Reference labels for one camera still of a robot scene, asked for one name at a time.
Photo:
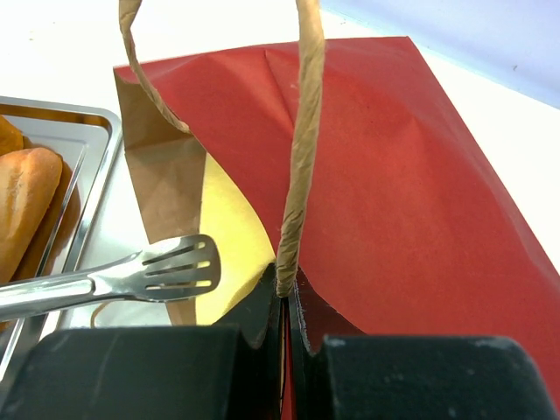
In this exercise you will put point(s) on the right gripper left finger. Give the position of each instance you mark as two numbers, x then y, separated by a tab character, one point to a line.
229	370

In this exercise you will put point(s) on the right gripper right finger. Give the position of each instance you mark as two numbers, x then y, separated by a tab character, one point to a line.
340	372

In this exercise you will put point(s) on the metal tongs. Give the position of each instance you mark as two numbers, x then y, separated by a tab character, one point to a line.
169	270

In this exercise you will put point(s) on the red paper bag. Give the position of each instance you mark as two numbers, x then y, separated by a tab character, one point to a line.
362	173

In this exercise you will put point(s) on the long bread loaf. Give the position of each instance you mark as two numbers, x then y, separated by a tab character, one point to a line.
29	180

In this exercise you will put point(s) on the round flower bread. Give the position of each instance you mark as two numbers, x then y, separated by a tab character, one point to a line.
11	138

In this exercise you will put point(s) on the yellow triangular sandwich bread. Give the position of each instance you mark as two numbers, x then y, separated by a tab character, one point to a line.
244	246

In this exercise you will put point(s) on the metal tray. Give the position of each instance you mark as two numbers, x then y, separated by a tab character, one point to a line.
87	140

